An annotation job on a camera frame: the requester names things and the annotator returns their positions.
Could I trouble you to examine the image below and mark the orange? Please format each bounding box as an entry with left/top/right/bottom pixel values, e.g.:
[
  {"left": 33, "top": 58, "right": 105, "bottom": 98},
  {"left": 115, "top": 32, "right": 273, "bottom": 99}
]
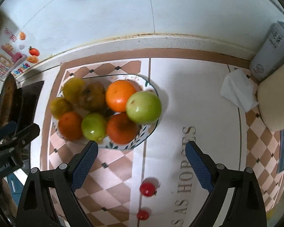
[
  {"left": 58, "top": 111, "right": 82, "bottom": 141},
  {"left": 105, "top": 80, "right": 137, "bottom": 113}
]

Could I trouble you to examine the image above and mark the oval floral ceramic plate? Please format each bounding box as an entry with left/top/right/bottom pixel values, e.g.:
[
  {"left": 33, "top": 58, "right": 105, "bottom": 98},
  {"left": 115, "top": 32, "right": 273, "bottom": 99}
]
[{"left": 50, "top": 74, "right": 161, "bottom": 151}]

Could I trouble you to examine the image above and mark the black gas stove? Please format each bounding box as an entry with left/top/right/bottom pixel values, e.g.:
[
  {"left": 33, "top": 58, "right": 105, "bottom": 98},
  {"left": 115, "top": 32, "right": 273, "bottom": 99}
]
[{"left": 16, "top": 80, "right": 44, "bottom": 133}]

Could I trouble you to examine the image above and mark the colourful wall sticker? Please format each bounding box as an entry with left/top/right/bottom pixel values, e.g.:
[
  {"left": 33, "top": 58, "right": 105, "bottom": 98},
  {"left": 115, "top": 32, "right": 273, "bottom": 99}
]
[{"left": 0, "top": 26, "right": 41, "bottom": 82}]

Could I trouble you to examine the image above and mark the dark blue smartphone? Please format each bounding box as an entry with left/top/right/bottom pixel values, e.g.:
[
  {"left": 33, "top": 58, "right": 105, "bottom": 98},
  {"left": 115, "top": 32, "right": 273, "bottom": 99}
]
[{"left": 277, "top": 130, "right": 284, "bottom": 173}]

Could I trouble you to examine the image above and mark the cream utensil holder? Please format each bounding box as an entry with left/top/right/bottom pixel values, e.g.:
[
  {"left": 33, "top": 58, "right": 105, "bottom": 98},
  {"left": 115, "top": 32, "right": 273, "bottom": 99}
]
[{"left": 257, "top": 64, "right": 284, "bottom": 132}]

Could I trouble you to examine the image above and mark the white crumpled tissue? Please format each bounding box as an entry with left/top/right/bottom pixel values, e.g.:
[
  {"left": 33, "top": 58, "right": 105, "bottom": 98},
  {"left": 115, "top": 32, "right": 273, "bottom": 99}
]
[{"left": 220, "top": 69, "right": 259, "bottom": 112}]

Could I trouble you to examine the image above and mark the red cherry tomato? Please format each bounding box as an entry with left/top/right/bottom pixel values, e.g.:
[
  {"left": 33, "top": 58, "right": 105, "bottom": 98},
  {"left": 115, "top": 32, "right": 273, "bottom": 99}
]
[
  {"left": 136, "top": 210, "right": 150, "bottom": 221},
  {"left": 139, "top": 182, "right": 156, "bottom": 197}
]

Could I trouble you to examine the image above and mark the silver gas canister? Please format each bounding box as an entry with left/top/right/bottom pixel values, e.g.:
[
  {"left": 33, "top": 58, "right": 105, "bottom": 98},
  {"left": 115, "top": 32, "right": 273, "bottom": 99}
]
[{"left": 249, "top": 21, "right": 284, "bottom": 82}]

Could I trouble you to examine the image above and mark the black wok pan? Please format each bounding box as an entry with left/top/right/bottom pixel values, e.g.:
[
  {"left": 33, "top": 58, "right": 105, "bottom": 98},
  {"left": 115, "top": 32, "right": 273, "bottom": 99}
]
[{"left": 0, "top": 73, "right": 17, "bottom": 128}]

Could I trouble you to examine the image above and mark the dark red-orange fruit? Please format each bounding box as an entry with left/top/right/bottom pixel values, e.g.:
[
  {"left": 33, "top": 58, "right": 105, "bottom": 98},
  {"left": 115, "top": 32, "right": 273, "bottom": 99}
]
[{"left": 106, "top": 113, "right": 139, "bottom": 145}]

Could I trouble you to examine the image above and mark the green apple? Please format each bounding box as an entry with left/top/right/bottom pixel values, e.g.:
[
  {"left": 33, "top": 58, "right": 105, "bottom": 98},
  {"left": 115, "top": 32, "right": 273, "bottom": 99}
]
[
  {"left": 81, "top": 113, "right": 107, "bottom": 142},
  {"left": 126, "top": 91, "right": 162, "bottom": 124}
]

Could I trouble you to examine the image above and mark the brown pear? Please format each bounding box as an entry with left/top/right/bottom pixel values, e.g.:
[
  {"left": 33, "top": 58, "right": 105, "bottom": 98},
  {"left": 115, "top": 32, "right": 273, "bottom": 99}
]
[{"left": 78, "top": 82, "right": 106, "bottom": 112}]

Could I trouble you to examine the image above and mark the yellow lemon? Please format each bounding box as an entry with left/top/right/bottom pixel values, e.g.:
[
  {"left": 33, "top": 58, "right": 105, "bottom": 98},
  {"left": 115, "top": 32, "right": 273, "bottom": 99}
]
[
  {"left": 50, "top": 97, "right": 73, "bottom": 119},
  {"left": 62, "top": 77, "right": 85, "bottom": 103}
]

